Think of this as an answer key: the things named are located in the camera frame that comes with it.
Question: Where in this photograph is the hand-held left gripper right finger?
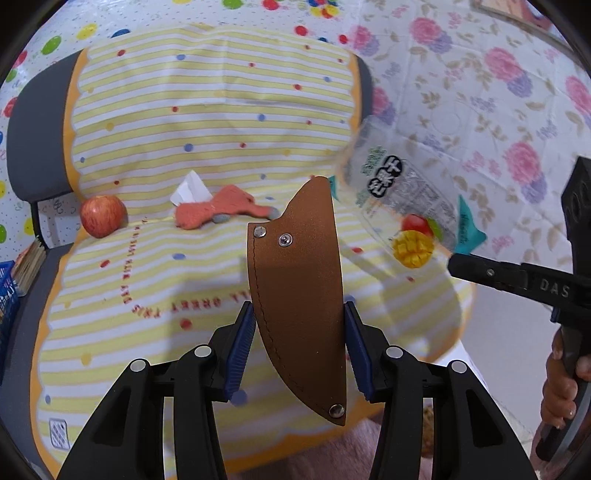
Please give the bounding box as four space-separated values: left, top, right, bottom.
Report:
344 302 539 480

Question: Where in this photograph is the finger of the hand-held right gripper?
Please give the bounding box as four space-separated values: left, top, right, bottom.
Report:
448 253 529 296

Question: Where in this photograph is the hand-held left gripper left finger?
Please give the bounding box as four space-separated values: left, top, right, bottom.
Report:
55 302 256 480

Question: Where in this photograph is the brown leather knife sheath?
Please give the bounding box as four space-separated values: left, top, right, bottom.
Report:
247 175 348 426

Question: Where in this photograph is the clear mango snack packet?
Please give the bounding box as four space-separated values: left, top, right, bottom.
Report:
330 115 488 269

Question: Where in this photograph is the person's right hand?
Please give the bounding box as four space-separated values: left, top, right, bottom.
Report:
540 330 591 430

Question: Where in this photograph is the pink fuzzy garment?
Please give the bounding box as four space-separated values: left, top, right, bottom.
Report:
272 406 439 480

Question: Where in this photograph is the orange plush toy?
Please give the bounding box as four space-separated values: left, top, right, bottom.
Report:
174 185 280 230

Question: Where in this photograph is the white crumpled paper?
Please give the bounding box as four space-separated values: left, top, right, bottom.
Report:
170 171 212 206

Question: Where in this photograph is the red apple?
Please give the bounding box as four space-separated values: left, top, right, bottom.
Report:
80 195 129 239

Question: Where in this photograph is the blue plastic basket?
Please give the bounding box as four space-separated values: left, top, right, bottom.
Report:
0 261 21 384

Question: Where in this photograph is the yellow striped dotted cloth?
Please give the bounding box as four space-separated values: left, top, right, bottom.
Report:
30 25 476 480

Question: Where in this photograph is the grey office chair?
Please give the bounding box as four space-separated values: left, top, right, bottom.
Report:
7 58 375 384

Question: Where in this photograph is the floral print wall sheet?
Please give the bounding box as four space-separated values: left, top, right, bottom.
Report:
342 0 591 287

